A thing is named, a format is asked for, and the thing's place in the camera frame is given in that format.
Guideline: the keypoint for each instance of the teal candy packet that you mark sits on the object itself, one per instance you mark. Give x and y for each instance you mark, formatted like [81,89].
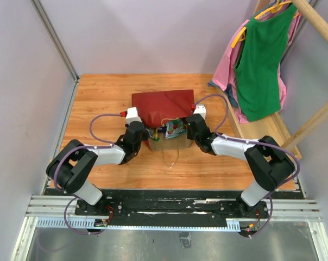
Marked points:
[175,128]

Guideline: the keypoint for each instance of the red brown paper bag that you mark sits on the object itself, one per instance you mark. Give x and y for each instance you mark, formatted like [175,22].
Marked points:
[157,108]

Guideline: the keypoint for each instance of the green tank top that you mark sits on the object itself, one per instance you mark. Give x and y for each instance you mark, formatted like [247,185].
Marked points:
[256,70]

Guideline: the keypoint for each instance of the yellow clothes hanger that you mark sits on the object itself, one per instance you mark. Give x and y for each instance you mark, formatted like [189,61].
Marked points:
[241,35]

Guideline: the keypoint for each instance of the green Fox's candy packet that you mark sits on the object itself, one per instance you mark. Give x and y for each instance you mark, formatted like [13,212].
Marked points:
[153,134]

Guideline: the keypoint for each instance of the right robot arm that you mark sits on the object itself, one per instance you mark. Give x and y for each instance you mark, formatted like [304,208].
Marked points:
[269,163]

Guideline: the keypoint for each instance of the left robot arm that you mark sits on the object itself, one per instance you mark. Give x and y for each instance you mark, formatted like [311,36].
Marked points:
[71,167]

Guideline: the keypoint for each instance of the blue grey shirt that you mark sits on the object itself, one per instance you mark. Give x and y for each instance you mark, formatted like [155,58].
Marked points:
[227,91]

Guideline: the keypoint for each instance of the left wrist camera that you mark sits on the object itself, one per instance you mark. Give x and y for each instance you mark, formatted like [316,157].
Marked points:
[132,116]

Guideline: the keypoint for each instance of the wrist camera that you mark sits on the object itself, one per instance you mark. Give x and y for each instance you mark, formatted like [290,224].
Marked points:
[200,109]
[132,116]

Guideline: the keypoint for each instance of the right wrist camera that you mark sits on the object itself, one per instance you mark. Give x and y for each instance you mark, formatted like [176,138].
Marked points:
[200,109]

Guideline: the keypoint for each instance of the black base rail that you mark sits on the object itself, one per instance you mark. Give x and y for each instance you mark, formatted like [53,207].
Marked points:
[171,204]

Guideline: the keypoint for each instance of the white cable duct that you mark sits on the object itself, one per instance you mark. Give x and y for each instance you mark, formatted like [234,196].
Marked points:
[200,224]

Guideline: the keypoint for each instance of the aluminium corner post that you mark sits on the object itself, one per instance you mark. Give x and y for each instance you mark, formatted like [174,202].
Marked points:
[42,14]

